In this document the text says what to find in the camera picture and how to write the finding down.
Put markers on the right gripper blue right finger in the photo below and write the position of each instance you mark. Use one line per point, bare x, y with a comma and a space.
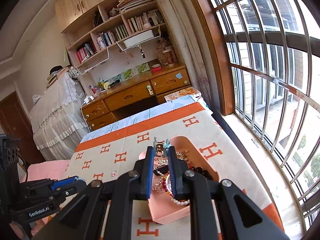
176, 171

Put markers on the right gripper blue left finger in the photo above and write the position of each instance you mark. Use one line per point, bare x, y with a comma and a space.
147, 173

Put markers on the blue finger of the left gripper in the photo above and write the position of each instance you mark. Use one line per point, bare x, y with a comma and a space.
59, 195
64, 182

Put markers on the pink plastic tray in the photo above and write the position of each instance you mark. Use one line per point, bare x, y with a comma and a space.
169, 200

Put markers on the pink strap smartwatch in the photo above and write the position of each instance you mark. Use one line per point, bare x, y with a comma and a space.
160, 170

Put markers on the pink bed cover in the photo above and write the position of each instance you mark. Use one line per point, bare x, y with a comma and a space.
54, 169

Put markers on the orange beige H blanket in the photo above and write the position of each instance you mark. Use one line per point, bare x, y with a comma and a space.
198, 139

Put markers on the lace covered piano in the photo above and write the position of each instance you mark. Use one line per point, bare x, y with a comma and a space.
56, 119

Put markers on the light blue patterned sheet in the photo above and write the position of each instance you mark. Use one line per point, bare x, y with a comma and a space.
146, 115

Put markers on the brown wooden door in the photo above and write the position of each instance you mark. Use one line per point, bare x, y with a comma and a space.
15, 122

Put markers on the wooden desk with drawers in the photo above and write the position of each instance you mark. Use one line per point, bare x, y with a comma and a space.
134, 95

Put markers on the magazine on bed edge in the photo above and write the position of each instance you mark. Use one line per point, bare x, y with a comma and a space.
191, 91

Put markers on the white storage basket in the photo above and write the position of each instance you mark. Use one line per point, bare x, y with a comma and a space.
138, 38

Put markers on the beige curtain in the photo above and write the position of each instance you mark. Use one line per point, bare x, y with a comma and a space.
191, 46

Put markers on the window metal grille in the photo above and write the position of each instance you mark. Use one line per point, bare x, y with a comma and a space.
273, 49

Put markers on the wooden wall bookshelf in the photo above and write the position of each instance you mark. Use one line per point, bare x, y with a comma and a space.
94, 32

